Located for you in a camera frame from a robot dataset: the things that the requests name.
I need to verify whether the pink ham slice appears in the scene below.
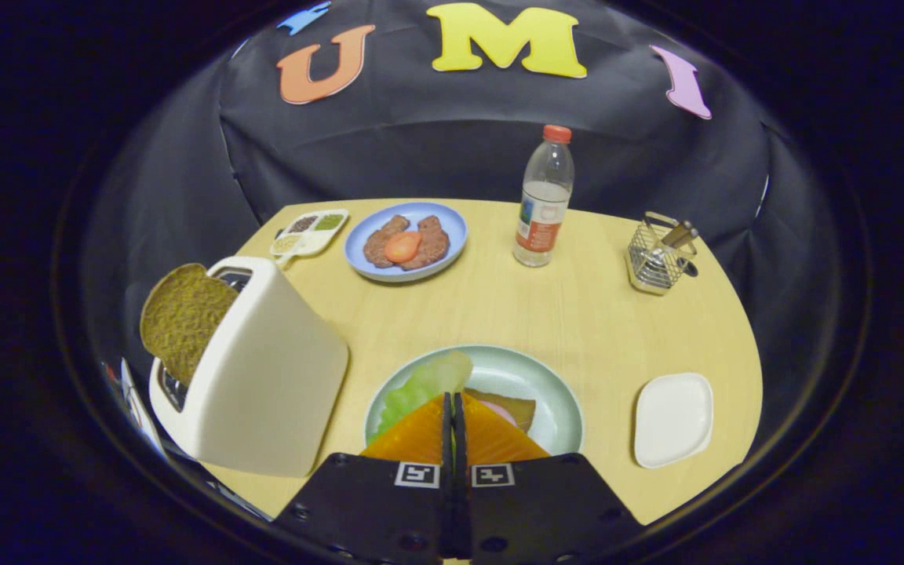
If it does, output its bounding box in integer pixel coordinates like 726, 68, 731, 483
479, 399, 519, 428

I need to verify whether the brown meat patty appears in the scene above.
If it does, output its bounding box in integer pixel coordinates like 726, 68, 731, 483
363, 214, 411, 269
403, 215, 451, 272

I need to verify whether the white square plate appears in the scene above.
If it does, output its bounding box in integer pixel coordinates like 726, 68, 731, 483
633, 372, 715, 470

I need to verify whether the red tomato slice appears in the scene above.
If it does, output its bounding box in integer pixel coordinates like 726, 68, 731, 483
384, 231, 422, 264

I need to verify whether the white divided seasoning tray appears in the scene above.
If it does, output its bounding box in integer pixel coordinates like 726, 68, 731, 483
270, 209, 350, 268

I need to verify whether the blue round plate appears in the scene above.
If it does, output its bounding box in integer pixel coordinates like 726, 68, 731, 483
344, 202, 468, 283

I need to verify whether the pale green round plate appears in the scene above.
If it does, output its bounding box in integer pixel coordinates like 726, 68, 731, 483
363, 345, 585, 457

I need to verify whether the brown bread slice on plate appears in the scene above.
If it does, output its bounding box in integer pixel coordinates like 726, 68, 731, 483
464, 387, 538, 434

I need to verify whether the wire mesh cutlery basket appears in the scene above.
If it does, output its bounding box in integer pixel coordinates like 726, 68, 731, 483
625, 210, 700, 297

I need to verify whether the clear bottle with red cap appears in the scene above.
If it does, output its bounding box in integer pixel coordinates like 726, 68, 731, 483
512, 124, 576, 268

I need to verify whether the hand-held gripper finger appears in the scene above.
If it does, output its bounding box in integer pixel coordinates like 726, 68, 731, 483
454, 392, 645, 565
272, 392, 457, 565

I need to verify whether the white toaster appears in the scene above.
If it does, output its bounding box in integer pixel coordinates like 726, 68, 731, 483
148, 257, 351, 479

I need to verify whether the brown toast slice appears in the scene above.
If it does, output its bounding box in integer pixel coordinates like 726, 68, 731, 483
140, 263, 239, 387

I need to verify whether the green lettuce leaf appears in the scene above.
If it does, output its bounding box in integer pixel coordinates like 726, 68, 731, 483
374, 350, 474, 440

